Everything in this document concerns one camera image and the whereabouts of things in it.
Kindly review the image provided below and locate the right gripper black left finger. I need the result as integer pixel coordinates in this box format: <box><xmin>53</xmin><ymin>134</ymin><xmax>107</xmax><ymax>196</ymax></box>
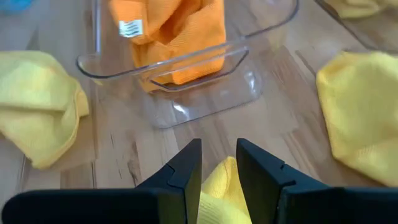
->
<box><xmin>1</xmin><ymin>138</ymin><xmax>203</xmax><ymax>224</ymax></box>

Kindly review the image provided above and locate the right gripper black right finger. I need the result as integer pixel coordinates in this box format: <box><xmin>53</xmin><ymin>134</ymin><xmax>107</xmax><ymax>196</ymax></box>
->
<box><xmin>235</xmin><ymin>138</ymin><xmax>398</xmax><ymax>224</ymax></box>

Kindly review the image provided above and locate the orange microfiber towel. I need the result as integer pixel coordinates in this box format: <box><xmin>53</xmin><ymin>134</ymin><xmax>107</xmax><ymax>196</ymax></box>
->
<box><xmin>107</xmin><ymin>0</ymin><xmax>227</xmax><ymax>93</ymax></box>

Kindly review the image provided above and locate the pale yellow microfiber towel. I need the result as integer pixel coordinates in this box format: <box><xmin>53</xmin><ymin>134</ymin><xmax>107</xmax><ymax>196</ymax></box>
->
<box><xmin>0</xmin><ymin>50</ymin><xmax>90</xmax><ymax>170</ymax></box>

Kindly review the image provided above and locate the clear plastic basket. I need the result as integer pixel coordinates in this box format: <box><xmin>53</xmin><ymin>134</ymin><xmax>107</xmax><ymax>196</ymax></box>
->
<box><xmin>75</xmin><ymin>0</ymin><xmax>300</xmax><ymax>130</ymax></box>

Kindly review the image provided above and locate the blue cloth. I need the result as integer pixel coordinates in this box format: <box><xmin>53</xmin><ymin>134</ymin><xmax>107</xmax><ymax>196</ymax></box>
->
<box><xmin>0</xmin><ymin>0</ymin><xmax>35</xmax><ymax>13</ymax></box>

